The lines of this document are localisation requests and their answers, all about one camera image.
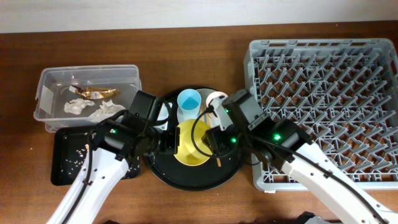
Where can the white tissue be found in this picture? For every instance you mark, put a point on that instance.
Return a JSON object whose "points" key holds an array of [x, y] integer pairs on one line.
{"points": [[76, 106], [106, 110]]}

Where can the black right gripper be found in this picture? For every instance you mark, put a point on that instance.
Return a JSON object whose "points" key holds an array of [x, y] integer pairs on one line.
{"points": [[219, 147]]}

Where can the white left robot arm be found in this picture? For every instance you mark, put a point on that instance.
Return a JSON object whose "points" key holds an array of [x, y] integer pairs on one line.
{"points": [[112, 148]]}

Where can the grey round plate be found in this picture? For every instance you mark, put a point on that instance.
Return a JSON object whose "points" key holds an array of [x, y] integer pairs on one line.
{"points": [[179, 117]]}

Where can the black rectangular tray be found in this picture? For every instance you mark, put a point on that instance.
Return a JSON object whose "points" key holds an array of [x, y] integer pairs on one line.
{"points": [[56, 178]]}

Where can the yellow bowl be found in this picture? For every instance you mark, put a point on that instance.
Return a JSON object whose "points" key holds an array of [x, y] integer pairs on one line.
{"points": [[187, 154]]}

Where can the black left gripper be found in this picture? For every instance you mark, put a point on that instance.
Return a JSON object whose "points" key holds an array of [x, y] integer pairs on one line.
{"points": [[173, 131]]}

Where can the grey dishwasher rack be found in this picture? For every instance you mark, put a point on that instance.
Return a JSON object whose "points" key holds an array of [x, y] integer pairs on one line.
{"points": [[342, 92]]}

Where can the pink plastic cup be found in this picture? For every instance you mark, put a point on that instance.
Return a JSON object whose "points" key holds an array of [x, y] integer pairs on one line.
{"points": [[213, 98]]}

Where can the clear plastic waste bin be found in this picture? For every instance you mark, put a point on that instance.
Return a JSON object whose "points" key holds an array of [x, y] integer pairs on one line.
{"points": [[53, 92]]}

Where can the round black serving tray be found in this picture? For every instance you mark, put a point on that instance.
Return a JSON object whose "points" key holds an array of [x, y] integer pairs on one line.
{"points": [[206, 176]]}

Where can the food scraps and rice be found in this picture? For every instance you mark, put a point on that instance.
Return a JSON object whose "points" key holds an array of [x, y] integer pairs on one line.
{"points": [[72, 152]]}

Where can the blue plastic cup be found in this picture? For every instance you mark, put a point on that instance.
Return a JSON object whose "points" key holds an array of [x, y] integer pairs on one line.
{"points": [[189, 102]]}

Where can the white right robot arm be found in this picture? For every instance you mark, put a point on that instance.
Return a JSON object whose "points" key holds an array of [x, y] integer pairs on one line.
{"points": [[291, 150]]}

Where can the gold foil wrapper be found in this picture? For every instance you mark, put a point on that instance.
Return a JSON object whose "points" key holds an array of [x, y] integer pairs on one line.
{"points": [[94, 93]]}

